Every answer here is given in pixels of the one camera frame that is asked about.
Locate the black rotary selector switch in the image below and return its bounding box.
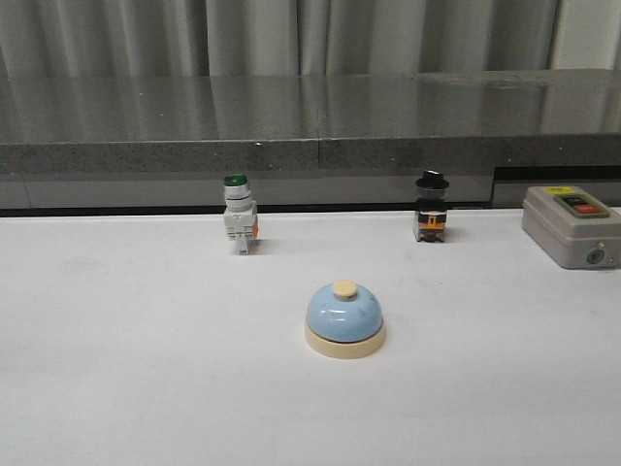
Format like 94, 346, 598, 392
413, 170, 449, 243

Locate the grey pleated curtain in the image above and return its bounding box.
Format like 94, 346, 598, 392
1, 1, 559, 78

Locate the grey push button switch box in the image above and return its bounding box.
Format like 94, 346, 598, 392
522, 185, 620, 269

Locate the dark grey stone counter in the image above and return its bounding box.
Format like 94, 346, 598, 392
1, 70, 620, 212

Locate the blue and cream desk bell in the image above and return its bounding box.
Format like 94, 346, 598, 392
305, 280, 386, 359

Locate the green illuminated push button switch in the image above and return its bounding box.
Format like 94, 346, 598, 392
223, 173, 258, 254

